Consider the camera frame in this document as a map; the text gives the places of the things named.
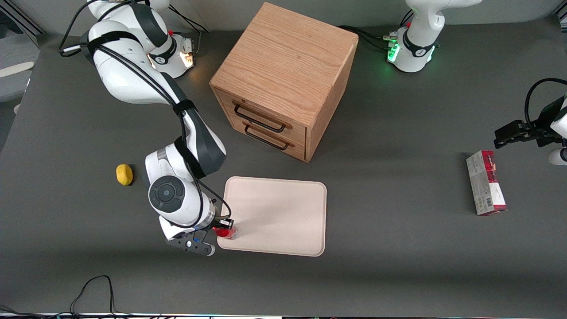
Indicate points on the red plaid carton box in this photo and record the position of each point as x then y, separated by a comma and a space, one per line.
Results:
486, 184

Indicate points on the beige flat board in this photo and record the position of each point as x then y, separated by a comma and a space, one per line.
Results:
15, 70

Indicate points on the red coke bottle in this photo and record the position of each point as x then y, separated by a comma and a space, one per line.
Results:
228, 232

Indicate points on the yellow lemon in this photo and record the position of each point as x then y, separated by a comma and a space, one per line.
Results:
124, 174

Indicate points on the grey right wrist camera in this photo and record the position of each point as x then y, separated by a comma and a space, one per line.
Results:
192, 246

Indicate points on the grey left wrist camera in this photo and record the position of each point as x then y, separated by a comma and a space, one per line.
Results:
559, 156

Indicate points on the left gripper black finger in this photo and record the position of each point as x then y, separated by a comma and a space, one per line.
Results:
511, 133

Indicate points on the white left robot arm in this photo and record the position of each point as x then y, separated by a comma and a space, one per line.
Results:
418, 44

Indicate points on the beige plastic tray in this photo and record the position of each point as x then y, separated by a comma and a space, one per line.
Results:
283, 212

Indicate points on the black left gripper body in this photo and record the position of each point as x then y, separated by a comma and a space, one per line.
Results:
539, 130

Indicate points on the wooden two-drawer cabinet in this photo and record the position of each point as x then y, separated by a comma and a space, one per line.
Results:
283, 57

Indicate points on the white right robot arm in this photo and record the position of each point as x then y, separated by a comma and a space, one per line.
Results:
128, 75

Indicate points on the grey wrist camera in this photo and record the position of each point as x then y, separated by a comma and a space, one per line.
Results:
559, 156
192, 246

